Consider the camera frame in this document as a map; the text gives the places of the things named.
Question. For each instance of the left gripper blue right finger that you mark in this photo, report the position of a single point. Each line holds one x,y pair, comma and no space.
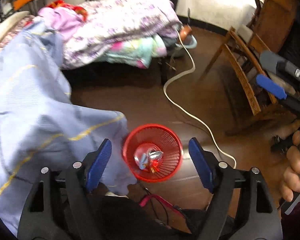
204,162

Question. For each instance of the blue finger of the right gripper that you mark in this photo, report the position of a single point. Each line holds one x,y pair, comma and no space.
270,86
275,63

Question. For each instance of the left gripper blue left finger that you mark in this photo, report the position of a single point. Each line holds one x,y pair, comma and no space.
95,165

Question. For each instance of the clear candy wrapper bag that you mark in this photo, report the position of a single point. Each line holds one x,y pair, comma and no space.
149,160

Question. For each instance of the red mesh trash basket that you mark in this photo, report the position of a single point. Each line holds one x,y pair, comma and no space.
153,136

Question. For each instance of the person's right hand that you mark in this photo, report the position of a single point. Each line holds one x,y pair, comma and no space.
291,177

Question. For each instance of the wooden slatted chair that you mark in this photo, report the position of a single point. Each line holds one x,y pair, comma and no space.
268,30

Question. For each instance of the light blue checked bedsheet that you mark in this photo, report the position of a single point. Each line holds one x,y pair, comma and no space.
41,127

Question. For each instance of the light blue wash basin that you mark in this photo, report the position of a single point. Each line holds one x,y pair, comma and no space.
189,43

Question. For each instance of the copper brown pot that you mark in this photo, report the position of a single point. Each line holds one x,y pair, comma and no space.
184,32

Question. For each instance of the pastel tie-dye bedding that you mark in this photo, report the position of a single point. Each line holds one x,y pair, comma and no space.
138,52

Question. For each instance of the purple floral duvet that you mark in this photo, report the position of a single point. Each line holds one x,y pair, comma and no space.
111,21

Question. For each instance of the lilac garment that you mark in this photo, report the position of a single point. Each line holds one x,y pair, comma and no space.
63,20

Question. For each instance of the folded floral grey quilt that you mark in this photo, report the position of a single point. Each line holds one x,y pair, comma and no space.
14,30

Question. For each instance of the red patterned blanket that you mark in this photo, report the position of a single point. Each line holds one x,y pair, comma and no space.
77,9

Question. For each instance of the cream pillow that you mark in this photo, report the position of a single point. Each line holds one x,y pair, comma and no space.
10,22

